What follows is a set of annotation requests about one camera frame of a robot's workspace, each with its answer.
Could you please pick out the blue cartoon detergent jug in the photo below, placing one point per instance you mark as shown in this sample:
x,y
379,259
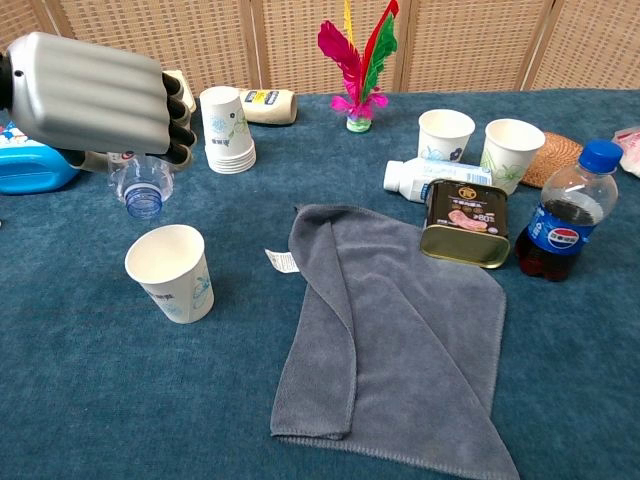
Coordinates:
x,y
30,167

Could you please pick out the dark blue tablecloth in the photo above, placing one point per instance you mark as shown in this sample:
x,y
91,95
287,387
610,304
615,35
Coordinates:
x,y
125,400

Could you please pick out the pink printed plastic packet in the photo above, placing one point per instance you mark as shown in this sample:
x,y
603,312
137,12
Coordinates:
x,y
631,150

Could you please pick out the beige lidded food container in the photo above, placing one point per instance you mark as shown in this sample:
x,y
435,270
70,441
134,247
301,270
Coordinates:
x,y
188,95

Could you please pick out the paper cup blue flower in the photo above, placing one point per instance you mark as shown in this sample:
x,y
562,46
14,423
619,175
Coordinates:
x,y
445,137

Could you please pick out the black luncheon meat can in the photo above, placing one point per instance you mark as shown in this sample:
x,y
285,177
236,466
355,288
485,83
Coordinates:
x,y
465,225

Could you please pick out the wood rattan folding screen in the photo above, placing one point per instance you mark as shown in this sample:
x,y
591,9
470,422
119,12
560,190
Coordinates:
x,y
210,40

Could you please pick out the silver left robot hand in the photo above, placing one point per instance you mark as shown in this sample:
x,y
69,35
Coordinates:
x,y
85,95

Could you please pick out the clear plastic water bottle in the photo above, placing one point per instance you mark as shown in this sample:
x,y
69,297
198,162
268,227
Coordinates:
x,y
142,192

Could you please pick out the round woven rattan coaster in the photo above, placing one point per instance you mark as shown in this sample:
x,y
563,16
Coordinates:
x,y
555,160

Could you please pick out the paper cup blue print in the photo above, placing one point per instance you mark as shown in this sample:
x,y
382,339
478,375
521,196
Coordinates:
x,y
175,280

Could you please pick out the white milk drink bottle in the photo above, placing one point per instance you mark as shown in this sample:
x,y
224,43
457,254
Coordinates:
x,y
410,180

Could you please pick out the cola bottle blue cap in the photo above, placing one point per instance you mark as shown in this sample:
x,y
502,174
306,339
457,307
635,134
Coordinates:
x,y
565,220

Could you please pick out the paper cup green flower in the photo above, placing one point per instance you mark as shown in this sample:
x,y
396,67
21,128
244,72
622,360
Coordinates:
x,y
510,155

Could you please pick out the cream mayonnaise squeeze bottle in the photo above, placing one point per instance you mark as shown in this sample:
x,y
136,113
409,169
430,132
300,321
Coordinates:
x,y
270,107

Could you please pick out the colourful feather shuttlecock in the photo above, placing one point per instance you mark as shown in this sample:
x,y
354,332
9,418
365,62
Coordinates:
x,y
357,75

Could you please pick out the upside-down paper cup stack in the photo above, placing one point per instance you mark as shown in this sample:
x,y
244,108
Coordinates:
x,y
225,130

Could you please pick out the grey microfibre towel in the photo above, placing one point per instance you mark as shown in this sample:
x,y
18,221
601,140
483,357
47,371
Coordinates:
x,y
400,325

